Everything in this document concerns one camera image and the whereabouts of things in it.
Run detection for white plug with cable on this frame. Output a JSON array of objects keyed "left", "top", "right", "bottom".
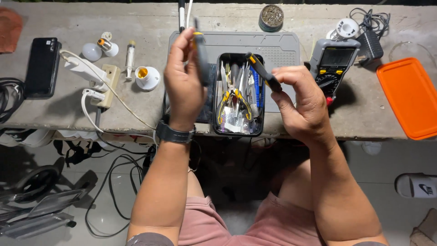
[{"left": 81, "top": 88, "right": 106, "bottom": 134}]

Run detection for black tool tray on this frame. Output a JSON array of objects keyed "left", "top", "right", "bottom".
[{"left": 212, "top": 53, "right": 266, "bottom": 137}]

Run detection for tangled black adapter cable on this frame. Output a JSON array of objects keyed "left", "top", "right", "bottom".
[{"left": 349, "top": 8, "right": 391, "bottom": 38}]

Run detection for round tip cleaner tin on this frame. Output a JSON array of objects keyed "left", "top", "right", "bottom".
[{"left": 258, "top": 4, "right": 285, "bottom": 33}]

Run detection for white shoes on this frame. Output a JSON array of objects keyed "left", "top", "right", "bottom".
[{"left": 0, "top": 128, "right": 55, "bottom": 148}]

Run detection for orange plastic lid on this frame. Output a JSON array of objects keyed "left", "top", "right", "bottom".
[{"left": 376, "top": 57, "right": 437, "bottom": 141}]

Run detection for yellow black handled pliers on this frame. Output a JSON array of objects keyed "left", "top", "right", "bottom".
[{"left": 217, "top": 87, "right": 254, "bottom": 125}]

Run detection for grey silicone work mat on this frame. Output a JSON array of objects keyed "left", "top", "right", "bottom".
[{"left": 166, "top": 31, "right": 301, "bottom": 124}]

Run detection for grey yellow digital multimeter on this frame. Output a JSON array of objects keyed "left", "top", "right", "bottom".
[{"left": 305, "top": 38, "right": 362, "bottom": 105}]

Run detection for white plug adapter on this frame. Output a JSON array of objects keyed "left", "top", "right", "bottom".
[{"left": 63, "top": 56, "right": 110, "bottom": 92}]

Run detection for white bulb dome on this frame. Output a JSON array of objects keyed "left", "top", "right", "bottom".
[{"left": 81, "top": 43, "right": 103, "bottom": 62}]

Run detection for black floor cable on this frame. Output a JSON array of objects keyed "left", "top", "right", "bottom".
[{"left": 84, "top": 154, "right": 147, "bottom": 238}]

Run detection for pink shorts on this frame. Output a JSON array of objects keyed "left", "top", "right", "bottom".
[{"left": 126, "top": 191, "right": 388, "bottom": 246}]

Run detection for bundle of black cables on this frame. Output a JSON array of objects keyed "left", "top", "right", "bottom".
[{"left": 0, "top": 77, "right": 26, "bottom": 124}]

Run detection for black power adapter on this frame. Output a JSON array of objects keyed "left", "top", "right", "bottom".
[{"left": 355, "top": 31, "right": 384, "bottom": 66}]

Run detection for white syringe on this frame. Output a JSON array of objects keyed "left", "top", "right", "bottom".
[{"left": 124, "top": 40, "right": 136, "bottom": 82}]

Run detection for folded grey hand trolley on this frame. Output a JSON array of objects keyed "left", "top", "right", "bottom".
[{"left": 0, "top": 165, "right": 90, "bottom": 240}]

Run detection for brown cardboard box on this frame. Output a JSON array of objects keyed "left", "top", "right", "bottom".
[{"left": 409, "top": 208, "right": 437, "bottom": 246}]

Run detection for dark grey wristwatch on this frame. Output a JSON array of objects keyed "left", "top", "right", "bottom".
[{"left": 156, "top": 119, "right": 196, "bottom": 144}]

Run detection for bulb with brass screw base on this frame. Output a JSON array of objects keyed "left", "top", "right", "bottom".
[{"left": 97, "top": 38, "right": 119, "bottom": 57}]

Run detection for black yellow tool handle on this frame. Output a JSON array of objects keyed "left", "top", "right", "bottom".
[{"left": 245, "top": 52, "right": 283, "bottom": 93}]

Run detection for white solder spool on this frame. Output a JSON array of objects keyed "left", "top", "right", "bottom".
[{"left": 326, "top": 18, "right": 360, "bottom": 41}]

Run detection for white lamp socket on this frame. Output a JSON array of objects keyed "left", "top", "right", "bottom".
[{"left": 135, "top": 66, "right": 161, "bottom": 91}]

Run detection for black smartphone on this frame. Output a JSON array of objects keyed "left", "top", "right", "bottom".
[{"left": 24, "top": 37, "right": 62, "bottom": 100}]

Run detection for black white soldering iron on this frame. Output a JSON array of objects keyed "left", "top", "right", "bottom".
[{"left": 178, "top": 0, "right": 186, "bottom": 33}]

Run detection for red cloth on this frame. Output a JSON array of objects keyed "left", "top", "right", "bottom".
[{"left": 0, "top": 7, "right": 24, "bottom": 54}]

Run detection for blue handled tool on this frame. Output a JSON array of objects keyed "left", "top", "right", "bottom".
[{"left": 249, "top": 66, "right": 264, "bottom": 109}]

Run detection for person's left hand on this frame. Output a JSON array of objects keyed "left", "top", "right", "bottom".
[{"left": 163, "top": 27, "right": 209, "bottom": 130}]

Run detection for person's right hand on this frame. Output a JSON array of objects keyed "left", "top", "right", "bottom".
[{"left": 271, "top": 66, "right": 334, "bottom": 146}]

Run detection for white black slide sandal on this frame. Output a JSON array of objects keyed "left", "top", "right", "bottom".
[{"left": 394, "top": 172, "right": 437, "bottom": 199}]

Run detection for beige power strip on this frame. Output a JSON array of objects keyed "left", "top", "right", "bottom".
[{"left": 89, "top": 64, "right": 121, "bottom": 109}]

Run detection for long white cable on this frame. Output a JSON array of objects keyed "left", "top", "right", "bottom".
[{"left": 59, "top": 49, "right": 157, "bottom": 131}]

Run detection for silver tweezers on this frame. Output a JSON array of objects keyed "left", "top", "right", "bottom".
[{"left": 220, "top": 61, "right": 229, "bottom": 100}]

